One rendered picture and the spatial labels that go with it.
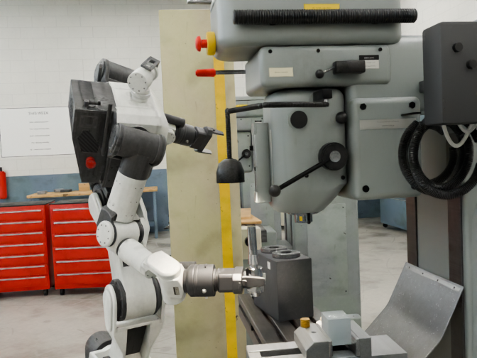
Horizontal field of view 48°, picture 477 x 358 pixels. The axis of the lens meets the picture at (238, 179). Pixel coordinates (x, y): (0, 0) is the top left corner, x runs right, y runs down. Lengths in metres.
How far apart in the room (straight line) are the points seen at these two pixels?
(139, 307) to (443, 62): 1.21
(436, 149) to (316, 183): 0.37
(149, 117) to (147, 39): 8.95
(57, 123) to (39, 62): 1.16
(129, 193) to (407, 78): 0.84
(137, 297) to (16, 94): 9.09
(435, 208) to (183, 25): 2.04
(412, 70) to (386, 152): 0.22
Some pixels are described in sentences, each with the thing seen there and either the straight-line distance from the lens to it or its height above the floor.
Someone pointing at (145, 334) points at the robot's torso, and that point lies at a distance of 2.00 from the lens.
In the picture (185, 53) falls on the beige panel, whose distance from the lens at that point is 3.18.
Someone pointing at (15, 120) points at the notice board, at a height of 2.22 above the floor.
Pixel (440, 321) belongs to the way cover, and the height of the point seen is 1.02.
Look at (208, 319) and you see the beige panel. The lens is 3.28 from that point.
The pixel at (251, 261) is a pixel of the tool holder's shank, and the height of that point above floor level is 1.18.
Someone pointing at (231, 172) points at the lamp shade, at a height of 1.43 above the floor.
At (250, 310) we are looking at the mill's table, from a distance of 1.83.
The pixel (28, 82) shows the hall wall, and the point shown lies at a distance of 10.74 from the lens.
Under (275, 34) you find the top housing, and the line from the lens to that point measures 1.34.
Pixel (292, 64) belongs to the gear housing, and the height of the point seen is 1.68.
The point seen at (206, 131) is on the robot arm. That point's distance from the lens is 2.22.
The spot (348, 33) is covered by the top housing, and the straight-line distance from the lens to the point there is 1.39.
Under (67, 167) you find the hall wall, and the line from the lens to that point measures 10.54.
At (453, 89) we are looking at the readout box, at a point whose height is 1.58.
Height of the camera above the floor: 1.48
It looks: 3 degrees down
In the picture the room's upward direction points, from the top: 3 degrees counter-clockwise
